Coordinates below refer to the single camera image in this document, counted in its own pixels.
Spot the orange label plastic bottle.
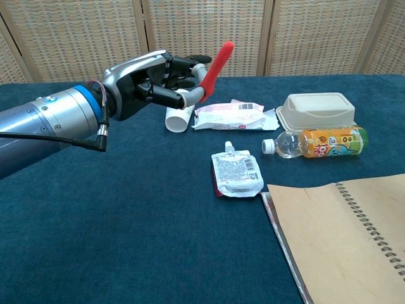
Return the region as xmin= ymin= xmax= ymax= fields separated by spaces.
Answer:
xmin=261 ymin=125 xmax=370 ymax=160

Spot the white spout pouch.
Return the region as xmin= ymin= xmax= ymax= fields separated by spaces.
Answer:
xmin=211 ymin=141 xmax=265 ymax=198

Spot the woven bamboo folding screen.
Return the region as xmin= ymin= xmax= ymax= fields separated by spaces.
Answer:
xmin=0 ymin=0 xmax=405 ymax=85

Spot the beige lunch box container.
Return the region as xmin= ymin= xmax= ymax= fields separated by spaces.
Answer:
xmin=275 ymin=92 xmax=360 ymax=131

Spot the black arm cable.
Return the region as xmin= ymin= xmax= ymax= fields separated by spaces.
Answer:
xmin=0 ymin=122 xmax=108 ymax=153

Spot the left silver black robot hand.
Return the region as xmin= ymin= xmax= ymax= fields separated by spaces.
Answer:
xmin=101 ymin=49 xmax=213 ymax=122

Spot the white wet wipes pack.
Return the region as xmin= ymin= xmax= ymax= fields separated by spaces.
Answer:
xmin=190 ymin=99 xmax=279 ymax=131

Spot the blue table cloth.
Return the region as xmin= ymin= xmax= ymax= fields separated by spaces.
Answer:
xmin=0 ymin=73 xmax=405 ymax=304

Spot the white paper cup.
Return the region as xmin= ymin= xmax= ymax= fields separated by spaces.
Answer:
xmin=165 ymin=88 xmax=196 ymax=133

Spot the brown spiral notebook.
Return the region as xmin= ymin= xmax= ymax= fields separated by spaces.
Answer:
xmin=261 ymin=173 xmax=405 ymax=304

